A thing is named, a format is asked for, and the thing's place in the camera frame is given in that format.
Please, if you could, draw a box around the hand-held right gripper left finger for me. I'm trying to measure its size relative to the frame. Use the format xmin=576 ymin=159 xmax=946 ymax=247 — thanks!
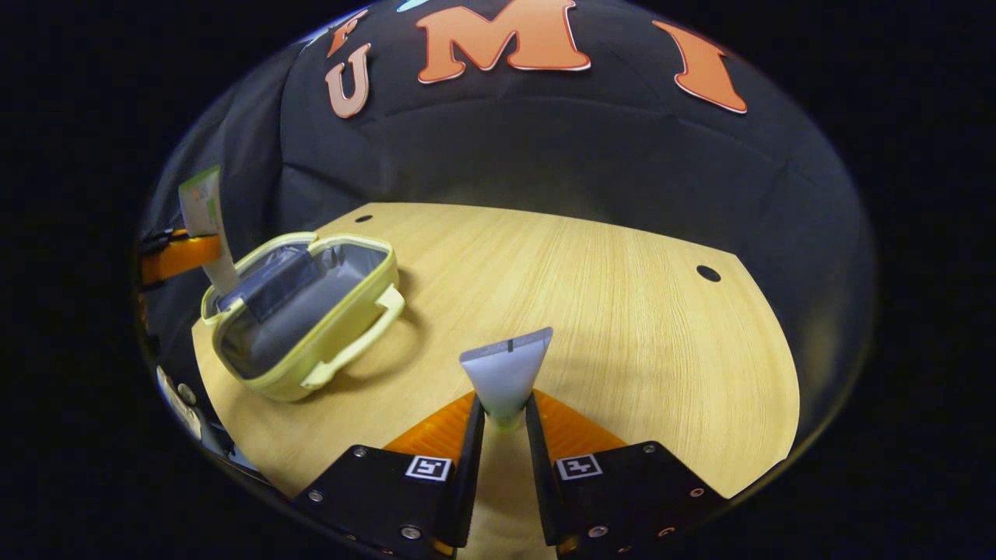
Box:
xmin=290 ymin=390 xmax=486 ymax=558

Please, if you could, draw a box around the white tube green cap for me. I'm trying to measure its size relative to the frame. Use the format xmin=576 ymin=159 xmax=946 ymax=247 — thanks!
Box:
xmin=459 ymin=327 xmax=554 ymax=433

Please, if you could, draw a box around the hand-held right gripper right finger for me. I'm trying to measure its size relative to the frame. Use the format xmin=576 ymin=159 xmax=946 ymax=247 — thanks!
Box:
xmin=524 ymin=390 xmax=730 ymax=558

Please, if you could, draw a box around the pale yellow suitcase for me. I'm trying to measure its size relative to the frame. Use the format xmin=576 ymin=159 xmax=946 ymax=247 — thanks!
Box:
xmin=200 ymin=232 xmax=406 ymax=403

